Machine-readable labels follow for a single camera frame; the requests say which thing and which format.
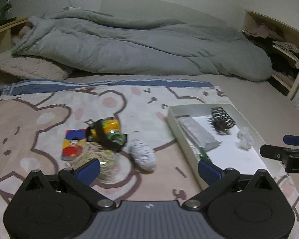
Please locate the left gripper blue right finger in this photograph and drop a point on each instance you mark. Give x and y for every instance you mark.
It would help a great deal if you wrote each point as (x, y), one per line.
(219, 182)

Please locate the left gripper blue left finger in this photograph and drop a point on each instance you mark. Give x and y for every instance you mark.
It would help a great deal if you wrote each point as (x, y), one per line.
(79, 180)

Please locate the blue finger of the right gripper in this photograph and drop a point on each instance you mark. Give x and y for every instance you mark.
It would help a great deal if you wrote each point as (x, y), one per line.
(295, 139)

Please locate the green plastic clip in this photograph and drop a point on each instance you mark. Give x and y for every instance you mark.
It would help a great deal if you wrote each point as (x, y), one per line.
(203, 155)

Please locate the yellow headlamp with strap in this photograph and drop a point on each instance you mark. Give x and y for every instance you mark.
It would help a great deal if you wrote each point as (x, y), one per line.
(107, 132)

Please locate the colourful playing card box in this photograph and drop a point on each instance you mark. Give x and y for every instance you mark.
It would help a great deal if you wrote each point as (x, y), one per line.
(73, 144)

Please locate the bundle of rubber bands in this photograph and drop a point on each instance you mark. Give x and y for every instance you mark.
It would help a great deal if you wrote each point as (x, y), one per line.
(107, 159)

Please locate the grey sachet packet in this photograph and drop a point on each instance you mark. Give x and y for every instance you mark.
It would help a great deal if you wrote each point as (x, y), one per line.
(200, 137)

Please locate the white shallow cardboard box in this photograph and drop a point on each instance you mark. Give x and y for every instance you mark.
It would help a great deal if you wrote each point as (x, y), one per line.
(227, 154)

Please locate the cartoon bear blanket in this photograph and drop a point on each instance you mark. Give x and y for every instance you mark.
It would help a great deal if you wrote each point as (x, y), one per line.
(34, 203)

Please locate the white patterned sock roll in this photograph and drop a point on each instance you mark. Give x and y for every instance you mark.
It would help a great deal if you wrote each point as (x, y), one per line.
(143, 155)

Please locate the wooden storage shelf unit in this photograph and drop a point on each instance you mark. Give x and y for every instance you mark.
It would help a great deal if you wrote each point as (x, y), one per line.
(284, 55)

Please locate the pink clothes pile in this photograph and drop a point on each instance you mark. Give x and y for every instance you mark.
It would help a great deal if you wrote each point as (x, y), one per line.
(264, 32)

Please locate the beige pillow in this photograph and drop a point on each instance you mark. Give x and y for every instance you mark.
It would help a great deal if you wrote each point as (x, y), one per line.
(16, 68)

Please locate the grey rumpled duvet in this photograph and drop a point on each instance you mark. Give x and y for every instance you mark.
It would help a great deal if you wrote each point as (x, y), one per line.
(99, 43)

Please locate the wooden bedside shelf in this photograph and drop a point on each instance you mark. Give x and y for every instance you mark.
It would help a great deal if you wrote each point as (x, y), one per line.
(9, 31)

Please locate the grey headboard panel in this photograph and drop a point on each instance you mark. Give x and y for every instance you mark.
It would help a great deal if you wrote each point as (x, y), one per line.
(156, 10)

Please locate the green glass bottle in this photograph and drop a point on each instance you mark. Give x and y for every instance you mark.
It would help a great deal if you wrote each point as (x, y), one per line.
(6, 15)

